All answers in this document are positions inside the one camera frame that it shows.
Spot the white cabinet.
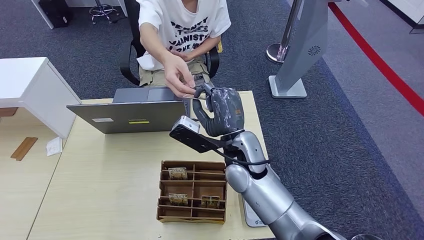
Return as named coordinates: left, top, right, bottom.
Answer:
left=0, top=57, right=81, bottom=139

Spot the grey kiosk stand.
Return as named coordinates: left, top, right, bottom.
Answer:
left=268, top=0, right=369, bottom=100

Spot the white card reader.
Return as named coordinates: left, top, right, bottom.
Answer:
left=242, top=198, right=268, bottom=228

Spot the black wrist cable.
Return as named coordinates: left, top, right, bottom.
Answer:
left=198, top=134, right=270, bottom=167

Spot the white paper slip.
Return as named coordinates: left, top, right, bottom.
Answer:
left=45, top=136, right=63, bottom=158

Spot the person's left hand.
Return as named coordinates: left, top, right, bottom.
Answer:
left=178, top=49, right=196, bottom=63

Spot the black office chair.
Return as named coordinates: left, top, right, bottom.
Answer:
left=119, top=0, right=222, bottom=87

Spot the wooden card holder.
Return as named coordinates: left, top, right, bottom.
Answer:
left=156, top=160, right=228, bottom=225

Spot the person's right hand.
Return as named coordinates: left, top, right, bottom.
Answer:
left=163, top=54, right=197, bottom=99

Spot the brown wooden strip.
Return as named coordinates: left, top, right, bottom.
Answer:
left=10, top=136, right=39, bottom=162

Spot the chrome stanchion post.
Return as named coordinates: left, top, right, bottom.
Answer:
left=265, top=0, right=304, bottom=65

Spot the white desk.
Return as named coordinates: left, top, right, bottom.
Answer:
left=30, top=0, right=129, bottom=30

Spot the chrome stool base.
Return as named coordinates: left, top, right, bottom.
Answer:
left=88, top=0, right=120, bottom=26

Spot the person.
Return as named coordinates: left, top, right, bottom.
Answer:
left=136, top=0, right=232, bottom=99

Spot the white counter corner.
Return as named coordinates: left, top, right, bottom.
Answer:
left=379, top=0, right=424, bottom=36

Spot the black case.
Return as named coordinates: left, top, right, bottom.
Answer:
left=38, top=0, right=74, bottom=29

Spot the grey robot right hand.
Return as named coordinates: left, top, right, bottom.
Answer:
left=192, top=82, right=246, bottom=138

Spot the grey laptop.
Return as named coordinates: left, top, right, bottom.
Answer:
left=66, top=86, right=192, bottom=135

